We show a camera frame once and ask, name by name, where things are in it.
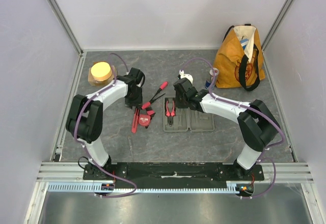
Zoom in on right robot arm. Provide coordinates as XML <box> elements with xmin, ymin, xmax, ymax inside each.
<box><xmin>173</xmin><ymin>78</ymin><xmax>281</xmax><ymax>180</ymax></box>

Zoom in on pink handled screwdriver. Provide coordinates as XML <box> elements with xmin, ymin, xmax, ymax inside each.
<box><xmin>151</xmin><ymin>81</ymin><xmax>168</xmax><ymax>100</ymax></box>

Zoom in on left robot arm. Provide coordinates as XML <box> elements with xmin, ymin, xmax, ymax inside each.
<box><xmin>66</xmin><ymin>68</ymin><xmax>145</xmax><ymax>180</ymax></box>

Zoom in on yellow round sponge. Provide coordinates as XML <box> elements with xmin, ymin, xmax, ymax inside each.
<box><xmin>91</xmin><ymin>62</ymin><xmax>112</xmax><ymax>82</ymax></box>

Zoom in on pink handled pliers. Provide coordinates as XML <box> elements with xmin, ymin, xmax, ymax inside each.
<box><xmin>165</xmin><ymin>98</ymin><xmax>176</xmax><ymax>127</ymax></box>

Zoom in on yellow tote bag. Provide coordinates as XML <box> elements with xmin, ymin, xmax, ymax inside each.
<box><xmin>213</xmin><ymin>24</ymin><xmax>265</xmax><ymax>92</ymax></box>

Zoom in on grey cable duct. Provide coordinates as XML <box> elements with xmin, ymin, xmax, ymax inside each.
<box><xmin>47</xmin><ymin>182</ymin><xmax>239</xmax><ymax>194</ymax></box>

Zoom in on hex keys in pink holder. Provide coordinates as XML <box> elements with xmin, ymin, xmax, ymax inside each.
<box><xmin>141</xmin><ymin>94</ymin><xmax>165</xmax><ymax>118</ymax></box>

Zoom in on pink utility knife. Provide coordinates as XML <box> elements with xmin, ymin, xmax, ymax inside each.
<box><xmin>131</xmin><ymin>107</ymin><xmax>140</xmax><ymax>133</ymax></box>

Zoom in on pink tape measure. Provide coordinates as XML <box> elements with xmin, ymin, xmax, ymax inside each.
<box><xmin>138</xmin><ymin>114</ymin><xmax>151</xmax><ymax>128</ymax></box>

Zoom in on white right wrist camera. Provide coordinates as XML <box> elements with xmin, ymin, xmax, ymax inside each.
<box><xmin>178</xmin><ymin>70</ymin><xmax>194</xmax><ymax>84</ymax></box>

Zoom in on energy drink can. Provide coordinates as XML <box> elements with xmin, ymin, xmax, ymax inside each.
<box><xmin>205</xmin><ymin>68</ymin><xmax>219</xmax><ymax>89</ymax></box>

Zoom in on grey plastic tool case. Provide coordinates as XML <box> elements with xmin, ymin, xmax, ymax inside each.
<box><xmin>163</xmin><ymin>97</ymin><xmax>215</xmax><ymax>133</ymax></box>

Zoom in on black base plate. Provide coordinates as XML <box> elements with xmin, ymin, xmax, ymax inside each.
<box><xmin>83</xmin><ymin>162</ymin><xmax>264</xmax><ymax>184</ymax></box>

